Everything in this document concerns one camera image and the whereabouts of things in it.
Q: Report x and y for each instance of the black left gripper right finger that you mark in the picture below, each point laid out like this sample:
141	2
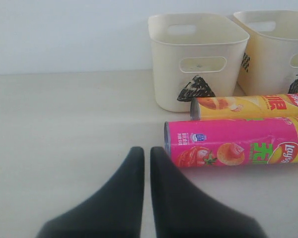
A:
181	210

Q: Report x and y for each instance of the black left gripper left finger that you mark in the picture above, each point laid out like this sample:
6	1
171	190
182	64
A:
114	211

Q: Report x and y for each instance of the pink Lays chips can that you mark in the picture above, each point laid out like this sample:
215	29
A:
232	142

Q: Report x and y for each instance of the yellow Lays chips can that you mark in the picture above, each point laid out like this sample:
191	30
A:
244	107

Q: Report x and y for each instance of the cream bin triangle mark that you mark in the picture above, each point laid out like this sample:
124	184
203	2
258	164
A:
194	55

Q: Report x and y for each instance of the cream bin square mark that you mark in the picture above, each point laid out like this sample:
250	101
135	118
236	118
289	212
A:
270	61

